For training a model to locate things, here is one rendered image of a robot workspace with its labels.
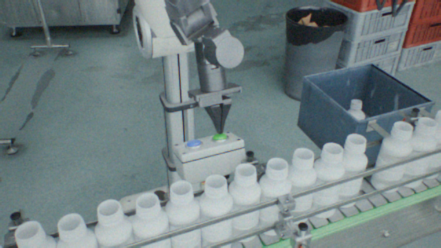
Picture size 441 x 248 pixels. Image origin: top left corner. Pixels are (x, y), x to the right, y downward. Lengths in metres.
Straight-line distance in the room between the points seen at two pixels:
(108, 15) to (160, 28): 3.23
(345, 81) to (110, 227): 1.16
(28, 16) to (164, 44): 3.49
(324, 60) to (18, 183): 2.17
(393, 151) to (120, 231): 0.56
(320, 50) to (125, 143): 1.51
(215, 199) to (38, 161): 2.15
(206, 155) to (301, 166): 0.20
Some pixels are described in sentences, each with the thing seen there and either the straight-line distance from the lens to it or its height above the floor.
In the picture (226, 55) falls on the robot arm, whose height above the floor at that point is 1.32.
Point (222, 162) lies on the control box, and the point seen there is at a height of 1.09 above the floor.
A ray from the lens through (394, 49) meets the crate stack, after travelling 3.60.
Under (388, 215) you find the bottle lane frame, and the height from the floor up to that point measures 0.97.
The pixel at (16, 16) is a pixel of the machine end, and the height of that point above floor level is 0.23.
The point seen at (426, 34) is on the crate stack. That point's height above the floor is 0.31.
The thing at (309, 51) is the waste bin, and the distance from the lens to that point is 2.90.
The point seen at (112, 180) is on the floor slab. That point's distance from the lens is 2.45.
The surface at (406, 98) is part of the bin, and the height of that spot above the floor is 0.90.
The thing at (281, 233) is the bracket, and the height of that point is 1.04.
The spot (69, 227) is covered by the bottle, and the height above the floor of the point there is 1.14.
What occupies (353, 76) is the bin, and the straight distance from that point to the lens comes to 1.61.
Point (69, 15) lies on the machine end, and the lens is 4.44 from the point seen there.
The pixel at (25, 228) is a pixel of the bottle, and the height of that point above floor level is 1.16.
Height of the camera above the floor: 1.63
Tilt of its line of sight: 35 degrees down
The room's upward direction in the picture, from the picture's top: straight up
